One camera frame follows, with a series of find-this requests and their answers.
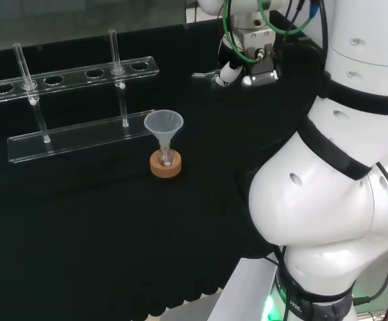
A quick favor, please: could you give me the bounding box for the black bench cloth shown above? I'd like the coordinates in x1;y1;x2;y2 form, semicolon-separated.
0;9;327;321

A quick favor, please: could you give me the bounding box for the clear plastic funnel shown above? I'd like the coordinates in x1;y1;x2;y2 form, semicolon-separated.
143;110;185;152

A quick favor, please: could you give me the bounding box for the clear acrylic funnel stand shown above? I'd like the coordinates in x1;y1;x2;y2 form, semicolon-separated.
0;29;161;165

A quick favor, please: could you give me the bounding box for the small round-bottom glass flask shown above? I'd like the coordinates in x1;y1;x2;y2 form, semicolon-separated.
157;142;175;168

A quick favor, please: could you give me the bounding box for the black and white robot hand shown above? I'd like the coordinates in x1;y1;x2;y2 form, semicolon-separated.
210;28;325;91

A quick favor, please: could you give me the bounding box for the cork ring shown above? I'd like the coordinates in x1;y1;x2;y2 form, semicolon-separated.
149;150;183;179

